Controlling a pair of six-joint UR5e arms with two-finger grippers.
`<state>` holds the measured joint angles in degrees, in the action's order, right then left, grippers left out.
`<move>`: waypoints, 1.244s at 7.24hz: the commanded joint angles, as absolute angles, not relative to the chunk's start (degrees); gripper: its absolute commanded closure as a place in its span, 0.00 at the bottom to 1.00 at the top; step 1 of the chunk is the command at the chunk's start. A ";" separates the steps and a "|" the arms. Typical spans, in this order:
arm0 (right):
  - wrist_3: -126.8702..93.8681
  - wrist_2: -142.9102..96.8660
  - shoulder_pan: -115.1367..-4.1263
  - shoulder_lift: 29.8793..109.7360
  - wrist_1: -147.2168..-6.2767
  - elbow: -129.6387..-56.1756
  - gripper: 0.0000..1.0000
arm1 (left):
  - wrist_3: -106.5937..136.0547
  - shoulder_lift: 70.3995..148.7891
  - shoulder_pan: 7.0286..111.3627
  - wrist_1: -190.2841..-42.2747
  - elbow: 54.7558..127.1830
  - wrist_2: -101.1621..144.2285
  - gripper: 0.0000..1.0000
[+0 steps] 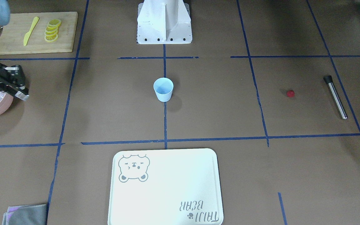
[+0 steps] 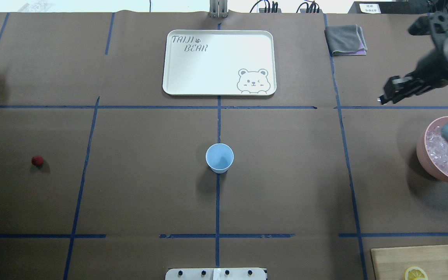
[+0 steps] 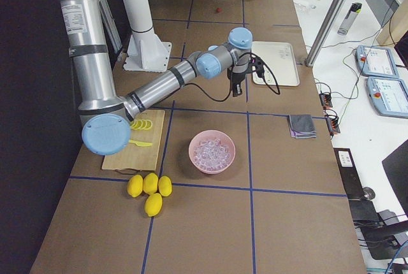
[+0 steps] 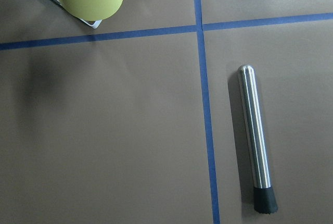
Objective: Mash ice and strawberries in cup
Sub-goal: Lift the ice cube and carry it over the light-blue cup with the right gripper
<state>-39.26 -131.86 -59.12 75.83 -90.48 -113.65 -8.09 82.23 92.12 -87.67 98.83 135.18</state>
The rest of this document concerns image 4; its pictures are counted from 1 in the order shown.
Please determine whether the steel muddler black tip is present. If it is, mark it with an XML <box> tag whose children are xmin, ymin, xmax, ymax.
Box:
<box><xmin>237</xmin><ymin>65</ymin><xmax>278</xmax><ymax>214</ymax></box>

